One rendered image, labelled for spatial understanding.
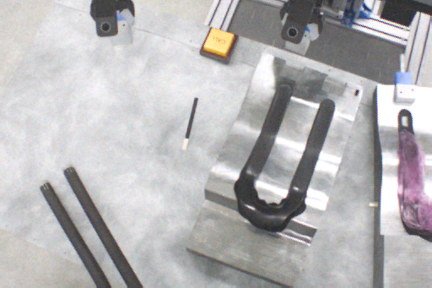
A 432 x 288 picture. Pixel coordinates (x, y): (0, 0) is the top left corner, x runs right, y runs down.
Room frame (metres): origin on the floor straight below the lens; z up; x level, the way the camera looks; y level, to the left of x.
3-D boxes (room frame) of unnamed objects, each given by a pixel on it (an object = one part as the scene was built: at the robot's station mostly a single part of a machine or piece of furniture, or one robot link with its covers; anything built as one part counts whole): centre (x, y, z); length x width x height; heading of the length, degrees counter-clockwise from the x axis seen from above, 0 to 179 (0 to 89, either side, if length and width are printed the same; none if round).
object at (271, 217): (0.39, -0.14, 0.92); 0.35 x 0.16 x 0.09; 152
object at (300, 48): (0.70, -0.24, 0.93); 0.13 x 0.05 x 0.05; 149
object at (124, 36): (0.79, 0.21, 0.93); 0.13 x 0.05 x 0.05; 0
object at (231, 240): (0.38, -0.13, 0.87); 0.50 x 0.26 x 0.14; 152
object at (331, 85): (0.56, -0.29, 0.87); 0.05 x 0.05 x 0.04; 62
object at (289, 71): (0.61, -0.19, 0.87); 0.05 x 0.05 x 0.04; 62
